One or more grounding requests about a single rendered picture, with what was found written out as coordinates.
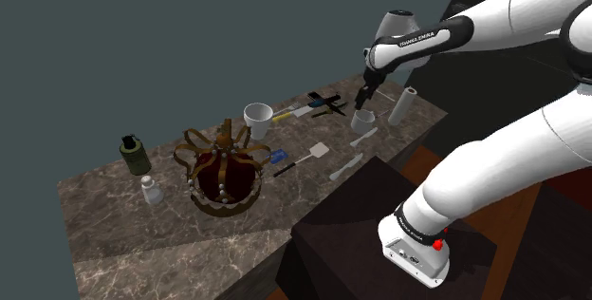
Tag white paper roll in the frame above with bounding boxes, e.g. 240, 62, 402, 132
386, 85, 418, 127

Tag small white mug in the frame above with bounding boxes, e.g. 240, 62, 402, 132
349, 108, 377, 136

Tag black and blue tool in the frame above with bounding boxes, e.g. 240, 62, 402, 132
306, 90, 342, 109

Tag black scissors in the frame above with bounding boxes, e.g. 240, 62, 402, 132
310, 102, 348, 120

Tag white plastic knife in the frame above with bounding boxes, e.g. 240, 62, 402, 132
348, 126, 379, 148
328, 152, 364, 182

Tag thin grey brush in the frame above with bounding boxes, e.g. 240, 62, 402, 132
272, 103, 300, 117

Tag large white cup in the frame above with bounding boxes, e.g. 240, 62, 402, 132
243, 102, 275, 141

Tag small blue card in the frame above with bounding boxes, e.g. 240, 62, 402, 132
268, 148, 289, 165

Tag dark robot stand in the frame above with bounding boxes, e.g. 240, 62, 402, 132
275, 155, 499, 300

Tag gold and red crown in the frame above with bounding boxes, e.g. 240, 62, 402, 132
173, 118, 273, 218

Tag small white shaker bottle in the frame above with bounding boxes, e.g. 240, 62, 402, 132
139, 175, 165, 206

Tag green canister bottle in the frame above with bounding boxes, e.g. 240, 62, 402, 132
119, 134, 153, 177

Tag yellow-handled white scraper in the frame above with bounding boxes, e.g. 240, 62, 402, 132
270, 105, 315, 123

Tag white spatula with black handle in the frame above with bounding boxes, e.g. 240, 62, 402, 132
271, 141, 331, 178

